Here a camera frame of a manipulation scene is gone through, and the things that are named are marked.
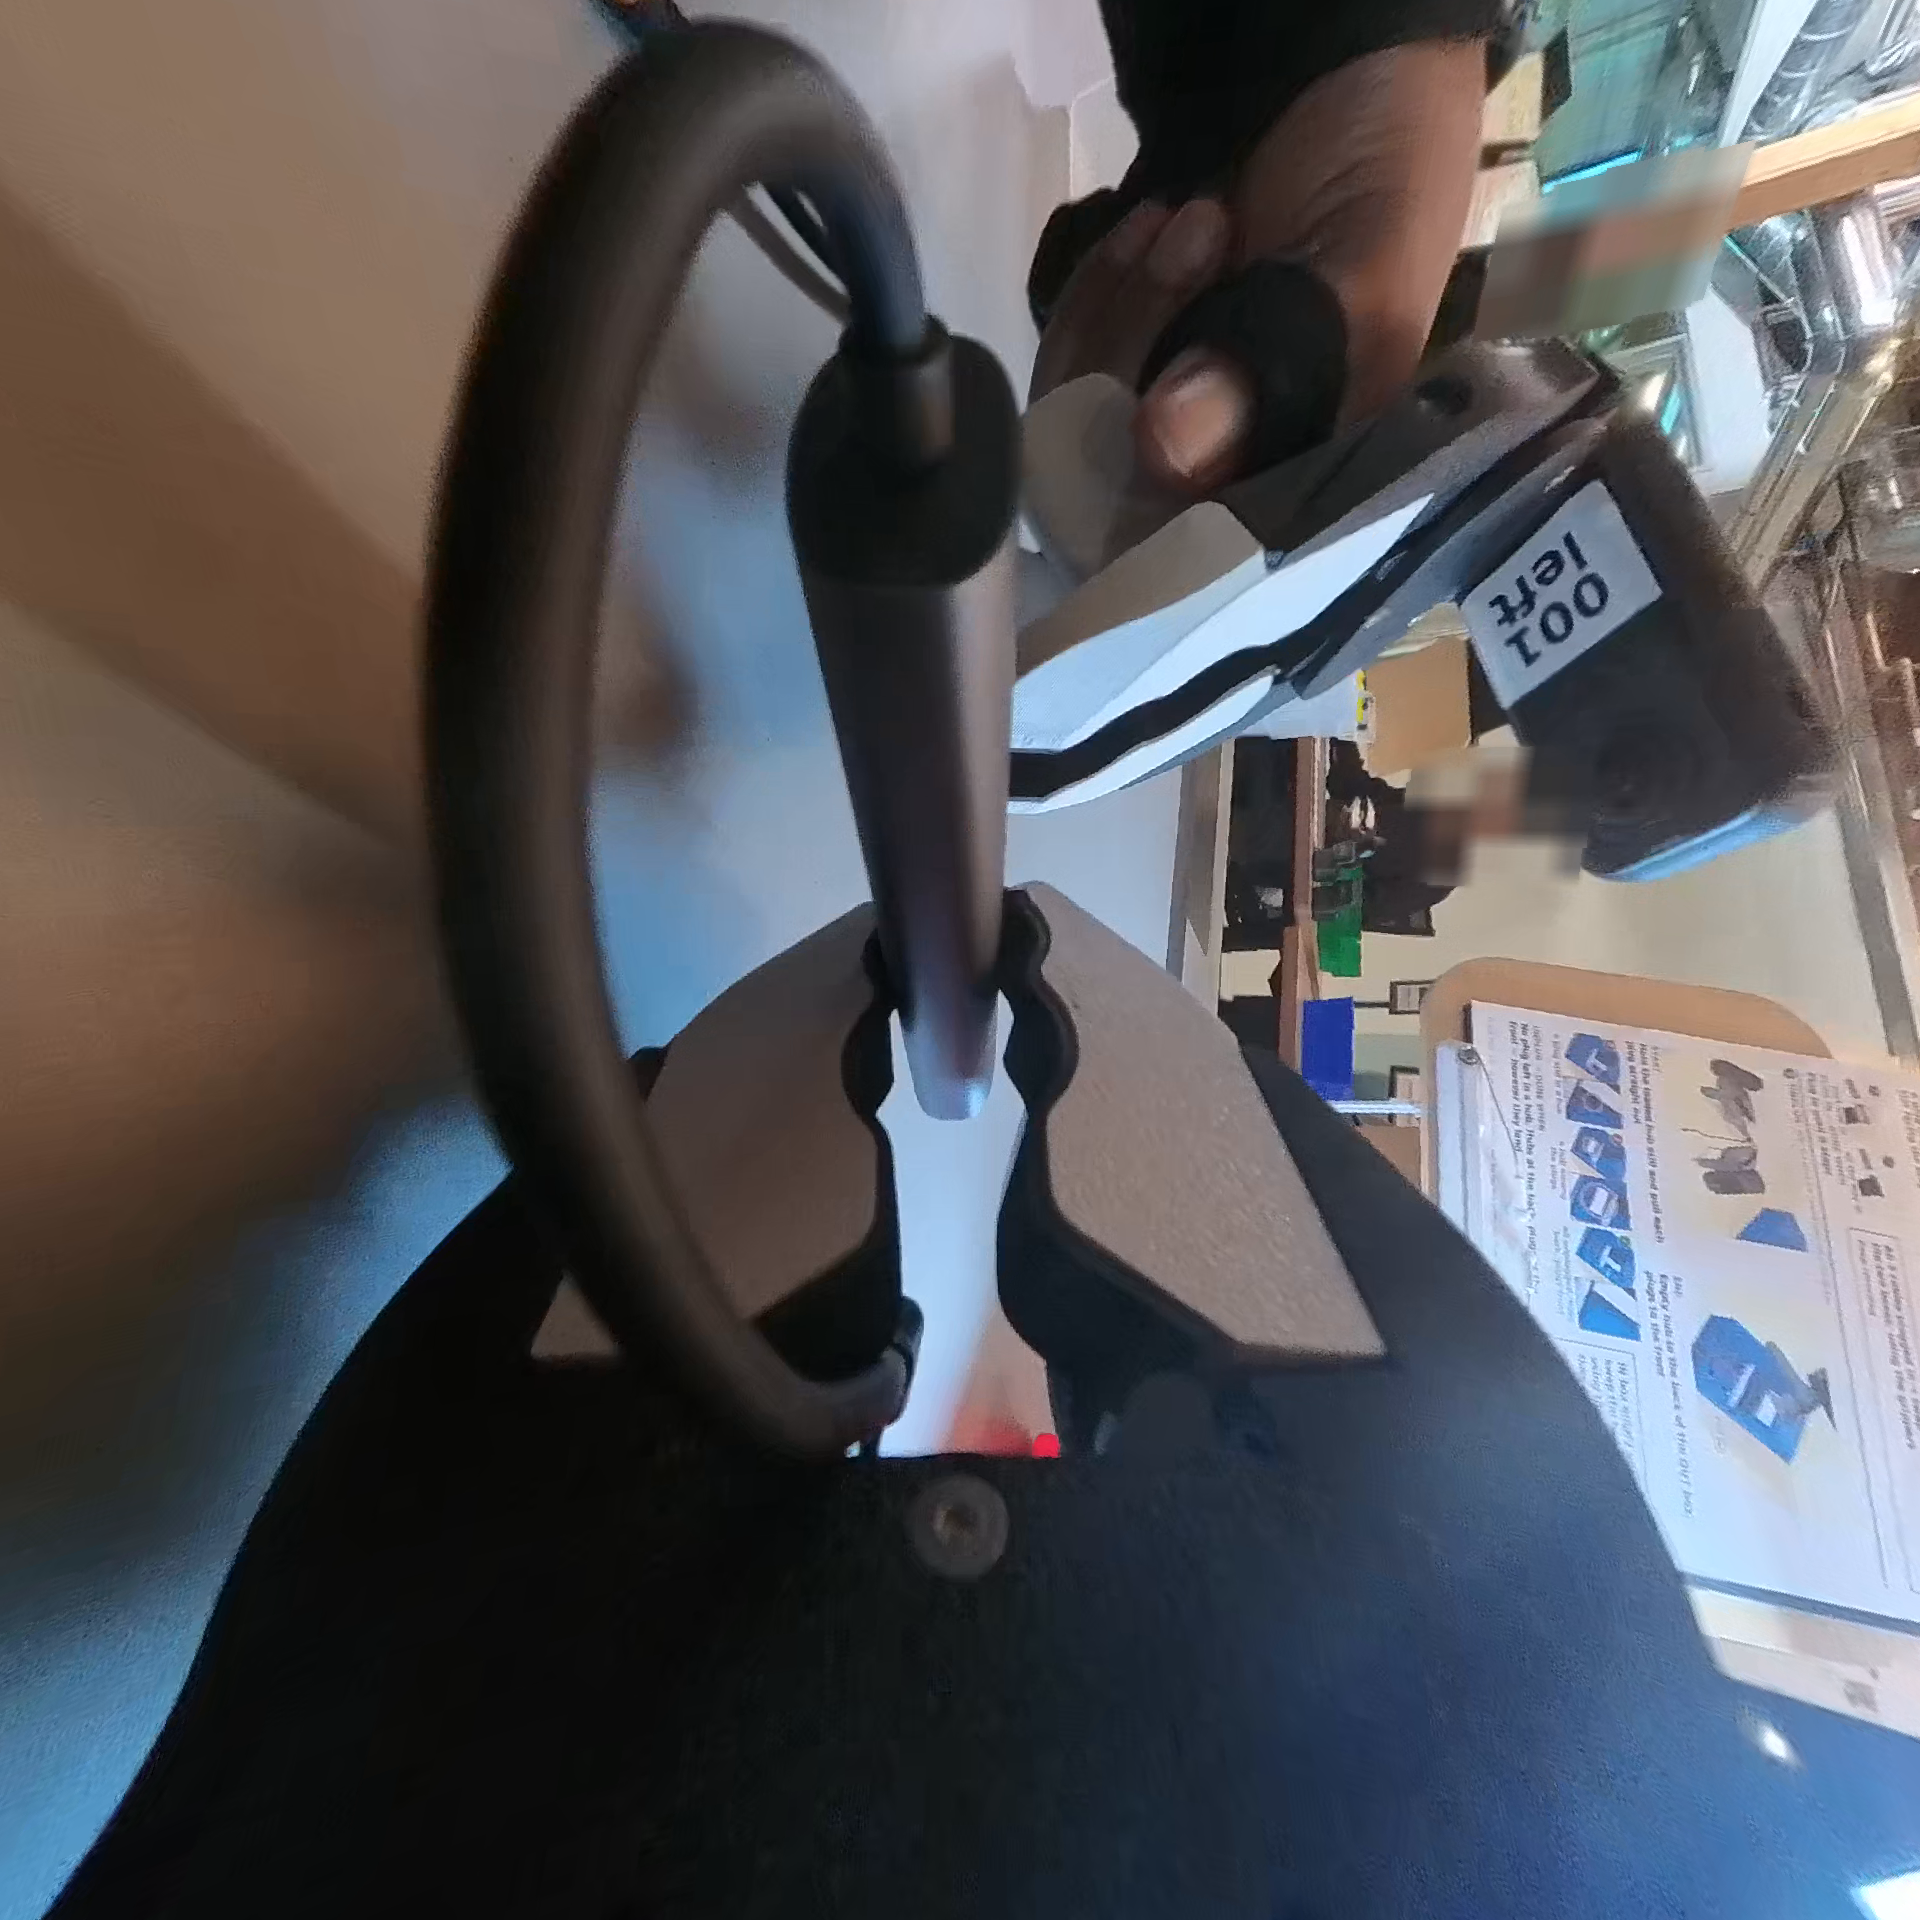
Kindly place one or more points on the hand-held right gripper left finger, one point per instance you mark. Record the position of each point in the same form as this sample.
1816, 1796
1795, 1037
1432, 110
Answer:
765, 1142

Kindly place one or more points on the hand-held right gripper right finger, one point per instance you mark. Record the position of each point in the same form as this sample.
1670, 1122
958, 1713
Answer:
1185, 1186

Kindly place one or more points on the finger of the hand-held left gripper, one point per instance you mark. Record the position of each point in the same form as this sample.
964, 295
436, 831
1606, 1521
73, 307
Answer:
1111, 781
1170, 630

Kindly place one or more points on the person's left forearm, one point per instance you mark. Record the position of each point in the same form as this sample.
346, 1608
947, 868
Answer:
1231, 75

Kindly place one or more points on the person's left hand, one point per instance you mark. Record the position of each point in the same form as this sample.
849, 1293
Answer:
1349, 180

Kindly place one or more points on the blue plastic bin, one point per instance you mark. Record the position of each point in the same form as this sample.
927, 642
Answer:
1326, 1044

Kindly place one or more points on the green plastic bin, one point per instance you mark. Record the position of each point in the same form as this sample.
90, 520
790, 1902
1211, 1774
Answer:
1342, 944

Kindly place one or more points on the instruction sheet on stand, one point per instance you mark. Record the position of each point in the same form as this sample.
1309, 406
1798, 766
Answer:
1648, 1276

